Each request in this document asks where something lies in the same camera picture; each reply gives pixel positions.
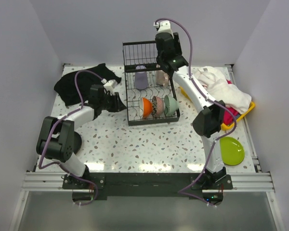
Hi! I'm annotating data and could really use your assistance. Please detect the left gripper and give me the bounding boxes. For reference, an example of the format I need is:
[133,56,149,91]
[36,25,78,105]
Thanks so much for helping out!
[99,92,126,113]

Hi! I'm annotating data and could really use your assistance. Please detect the white pink bowl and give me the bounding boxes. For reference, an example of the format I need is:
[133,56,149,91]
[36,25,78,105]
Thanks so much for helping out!
[139,97,153,119]

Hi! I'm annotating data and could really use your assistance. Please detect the pink marbled mug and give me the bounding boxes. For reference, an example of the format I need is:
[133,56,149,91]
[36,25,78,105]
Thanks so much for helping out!
[155,70,169,87]

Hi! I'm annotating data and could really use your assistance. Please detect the black wire dish rack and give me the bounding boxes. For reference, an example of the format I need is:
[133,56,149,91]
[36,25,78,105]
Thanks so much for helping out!
[122,41,180,126]

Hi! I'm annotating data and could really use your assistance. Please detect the lavender plastic cup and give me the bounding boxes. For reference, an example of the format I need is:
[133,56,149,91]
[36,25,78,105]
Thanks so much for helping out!
[134,65,148,90]

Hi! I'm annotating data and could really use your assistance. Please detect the leaf patterned bowl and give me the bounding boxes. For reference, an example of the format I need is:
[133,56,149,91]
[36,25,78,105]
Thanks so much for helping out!
[152,96,165,118]

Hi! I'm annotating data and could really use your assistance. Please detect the celadon green bowl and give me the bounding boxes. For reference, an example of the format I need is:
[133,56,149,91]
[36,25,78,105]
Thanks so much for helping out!
[164,95,179,116]

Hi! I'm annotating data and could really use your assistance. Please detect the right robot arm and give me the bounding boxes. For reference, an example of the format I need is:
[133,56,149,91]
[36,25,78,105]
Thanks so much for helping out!
[155,32,226,189]

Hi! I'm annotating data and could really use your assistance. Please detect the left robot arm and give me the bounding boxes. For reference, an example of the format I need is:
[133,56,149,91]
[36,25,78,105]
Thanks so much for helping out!
[36,85,127,189]

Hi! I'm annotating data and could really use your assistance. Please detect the black cloth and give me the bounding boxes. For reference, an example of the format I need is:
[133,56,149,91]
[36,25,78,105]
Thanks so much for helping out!
[54,63,121,106]

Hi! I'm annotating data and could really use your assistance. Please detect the white towel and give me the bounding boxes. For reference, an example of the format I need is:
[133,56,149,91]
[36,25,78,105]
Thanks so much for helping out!
[195,66,251,114]

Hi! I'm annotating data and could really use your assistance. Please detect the magenta cloth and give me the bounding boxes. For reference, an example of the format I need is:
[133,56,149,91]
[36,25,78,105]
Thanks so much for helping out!
[222,80,239,126]

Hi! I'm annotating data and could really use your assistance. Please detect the yellow plastic tray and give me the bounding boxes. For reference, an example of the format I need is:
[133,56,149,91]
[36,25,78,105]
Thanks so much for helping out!
[180,87,256,131]

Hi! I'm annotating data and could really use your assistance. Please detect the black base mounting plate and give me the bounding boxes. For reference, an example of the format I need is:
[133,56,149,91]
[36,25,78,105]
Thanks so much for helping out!
[62,173,233,205]

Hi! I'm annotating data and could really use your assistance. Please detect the lime green plate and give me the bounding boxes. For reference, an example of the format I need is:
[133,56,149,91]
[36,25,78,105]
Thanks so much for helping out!
[220,137,245,166]

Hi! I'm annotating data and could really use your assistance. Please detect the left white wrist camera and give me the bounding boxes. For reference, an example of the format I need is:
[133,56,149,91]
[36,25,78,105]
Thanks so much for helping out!
[101,79,118,95]

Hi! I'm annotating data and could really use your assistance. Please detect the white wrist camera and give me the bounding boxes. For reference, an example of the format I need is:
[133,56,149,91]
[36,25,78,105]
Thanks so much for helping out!
[154,20,173,37]
[101,79,118,95]

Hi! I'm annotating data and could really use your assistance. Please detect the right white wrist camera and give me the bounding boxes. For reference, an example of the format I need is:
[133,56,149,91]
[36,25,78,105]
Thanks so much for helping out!
[154,20,173,37]

